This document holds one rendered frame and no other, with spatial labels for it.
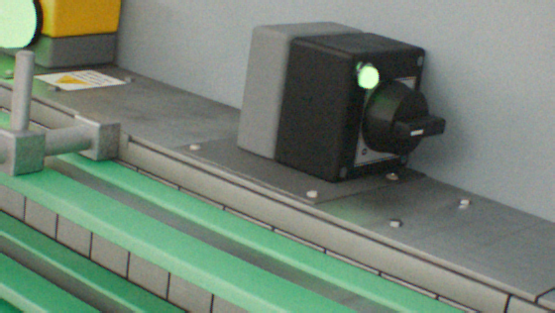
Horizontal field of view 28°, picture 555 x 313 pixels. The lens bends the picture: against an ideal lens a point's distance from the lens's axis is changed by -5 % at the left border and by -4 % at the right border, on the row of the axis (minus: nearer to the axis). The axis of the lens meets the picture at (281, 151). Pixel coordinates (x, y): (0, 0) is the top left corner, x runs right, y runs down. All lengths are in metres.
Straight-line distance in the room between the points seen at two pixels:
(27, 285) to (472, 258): 0.28
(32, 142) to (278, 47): 0.16
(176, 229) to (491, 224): 0.18
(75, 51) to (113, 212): 0.27
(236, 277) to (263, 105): 0.16
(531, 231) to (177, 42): 0.34
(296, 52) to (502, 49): 0.13
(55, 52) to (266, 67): 0.23
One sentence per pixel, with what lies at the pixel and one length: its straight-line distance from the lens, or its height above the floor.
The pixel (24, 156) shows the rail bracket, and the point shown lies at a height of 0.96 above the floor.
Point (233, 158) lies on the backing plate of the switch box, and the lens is 0.71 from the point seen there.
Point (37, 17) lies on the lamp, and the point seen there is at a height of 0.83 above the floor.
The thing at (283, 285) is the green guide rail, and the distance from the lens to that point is 0.59.
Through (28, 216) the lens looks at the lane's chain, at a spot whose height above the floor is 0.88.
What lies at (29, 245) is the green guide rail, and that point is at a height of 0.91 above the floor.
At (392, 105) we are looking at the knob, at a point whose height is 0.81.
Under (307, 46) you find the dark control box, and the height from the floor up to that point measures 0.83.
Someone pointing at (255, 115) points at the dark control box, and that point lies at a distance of 0.73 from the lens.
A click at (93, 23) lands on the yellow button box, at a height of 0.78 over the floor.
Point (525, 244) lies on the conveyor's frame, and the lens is 0.65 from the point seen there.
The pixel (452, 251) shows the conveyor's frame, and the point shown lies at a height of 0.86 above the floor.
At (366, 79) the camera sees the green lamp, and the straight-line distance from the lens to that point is 0.68.
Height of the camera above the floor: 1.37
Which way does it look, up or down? 49 degrees down
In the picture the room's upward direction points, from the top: 101 degrees counter-clockwise
